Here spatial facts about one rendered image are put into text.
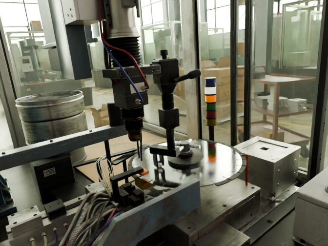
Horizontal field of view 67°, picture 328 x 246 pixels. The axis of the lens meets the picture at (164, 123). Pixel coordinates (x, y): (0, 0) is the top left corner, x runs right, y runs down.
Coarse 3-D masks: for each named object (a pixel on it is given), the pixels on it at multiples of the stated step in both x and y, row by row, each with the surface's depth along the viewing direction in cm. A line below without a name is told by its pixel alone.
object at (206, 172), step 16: (160, 144) 90; (208, 144) 86; (144, 160) 78; (208, 160) 74; (224, 160) 73; (240, 160) 72; (144, 176) 67; (160, 176) 67; (176, 176) 66; (192, 176) 65; (208, 176) 65; (224, 176) 64
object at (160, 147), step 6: (168, 132) 66; (168, 138) 66; (174, 138) 67; (156, 144) 72; (168, 144) 67; (174, 144) 67; (150, 150) 70; (156, 150) 69; (162, 150) 68; (168, 150) 67; (174, 150) 66; (156, 156) 70; (162, 156) 71; (174, 156) 67; (156, 162) 70; (162, 162) 71
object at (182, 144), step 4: (188, 140) 77; (176, 144) 76; (180, 144) 74; (184, 144) 73; (188, 144) 74; (192, 144) 74; (180, 148) 71; (184, 148) 74; (188, 148) 74; (184, 152) 74
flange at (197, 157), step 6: (192, 150) 76; (168, 156) 77; (180, 156) 74; (186, 156) 73; (192, 156) 75; (198, 156) 75; (168, 162) 74; (174, 162) 72; (180, 162) 72; (186, 162) 72; (192, 162) 71; (198, 162) 72
